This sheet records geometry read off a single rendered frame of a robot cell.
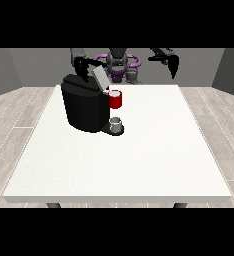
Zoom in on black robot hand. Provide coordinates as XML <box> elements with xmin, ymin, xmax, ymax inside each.
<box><xmin>147</xmin><ymin>53</ymin><xmax>181</xmax><ymax>80</ymax></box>
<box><xmin>73</xmin><ymin>57</ymin><xmax>99</xmax><ymax>84</ymax></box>

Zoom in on red pod holder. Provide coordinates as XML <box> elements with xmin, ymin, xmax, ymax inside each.
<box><xmin>107</xmin><ymin>89</ymin><xmax>124</xmax><ymax>110</ymax></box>

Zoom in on pale grey machine lid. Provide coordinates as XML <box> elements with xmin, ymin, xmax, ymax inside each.
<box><xmin>91</xmin><ymin>65</ymin><xmax>111</xmax><ymax>91</ymax></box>

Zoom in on small grey cup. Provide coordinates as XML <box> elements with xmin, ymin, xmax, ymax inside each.
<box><xmin>108</xmin><ymin>116</ymin><xmax>124</xmax><ymax>134</ymax></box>

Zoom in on grey robot trunk purple rings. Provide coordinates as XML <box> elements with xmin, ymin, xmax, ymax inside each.
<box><xmin>93</xmin><ymin>48</ymin><xmax>143</xmax><ymax>84</ymax></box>

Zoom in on small grey coffee pod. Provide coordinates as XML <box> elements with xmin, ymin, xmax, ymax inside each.
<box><xmin>125</xmin><ymin>68</ymin><xmax>139</xmax><ymax>84</ymax></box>

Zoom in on black coffee machine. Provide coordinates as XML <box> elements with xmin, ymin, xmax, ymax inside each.
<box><xmin>60</xmin><ymin>73</ymin><xmax>125</xmax><ymax>137</ymax></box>

